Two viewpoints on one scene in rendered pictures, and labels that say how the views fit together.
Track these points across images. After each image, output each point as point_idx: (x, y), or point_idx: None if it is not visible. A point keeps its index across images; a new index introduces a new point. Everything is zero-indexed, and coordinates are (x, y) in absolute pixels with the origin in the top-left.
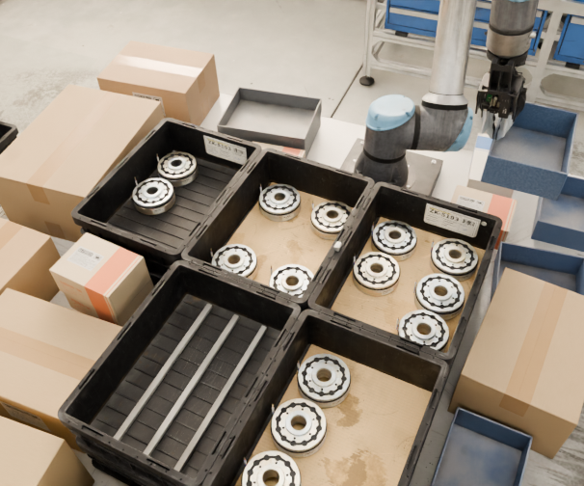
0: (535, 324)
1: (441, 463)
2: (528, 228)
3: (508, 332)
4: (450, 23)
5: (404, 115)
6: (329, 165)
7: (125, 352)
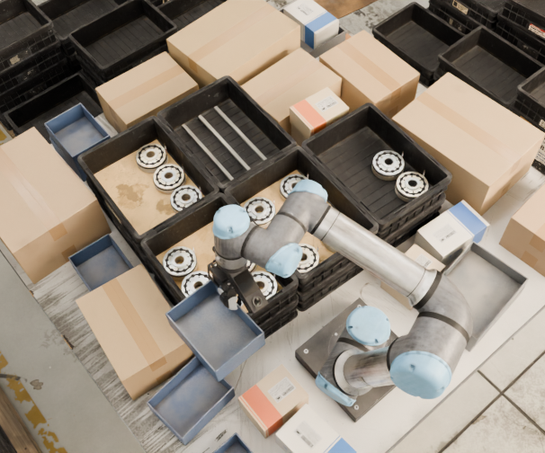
0: (140, 324)
1: (127, 265)
2: (249, 446)
3: (147, 306)
4: (380, 349)
5: (349, 324)
6: (406, 331)
7: (255, 114)
